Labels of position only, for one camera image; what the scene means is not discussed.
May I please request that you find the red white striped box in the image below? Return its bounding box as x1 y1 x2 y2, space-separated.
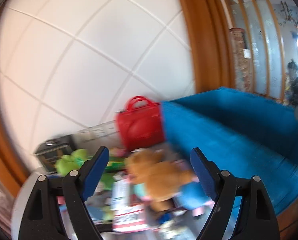
111 178 150 233

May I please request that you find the blue plastic storage bin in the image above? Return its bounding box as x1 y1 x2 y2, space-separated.
161 88 298 214

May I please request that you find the green plush toy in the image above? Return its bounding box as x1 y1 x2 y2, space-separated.
55 148 88 176

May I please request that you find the black gift box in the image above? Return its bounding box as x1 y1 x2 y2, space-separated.
34 135 77 174

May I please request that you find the blue pig plush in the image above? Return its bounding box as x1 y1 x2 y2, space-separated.
173 182 214 217

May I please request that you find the striped tablecloth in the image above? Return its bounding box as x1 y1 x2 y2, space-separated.
11 167 230 240

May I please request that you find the green medicine box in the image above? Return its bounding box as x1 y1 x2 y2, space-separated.
105 157 125 173

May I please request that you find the brown teddy bear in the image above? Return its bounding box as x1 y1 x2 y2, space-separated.
125 148 196 212

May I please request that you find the red toy suitcase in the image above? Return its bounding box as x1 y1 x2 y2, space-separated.
116 96 165 152

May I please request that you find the wall socket panel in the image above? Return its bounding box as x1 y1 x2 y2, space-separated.
74 121 118 142

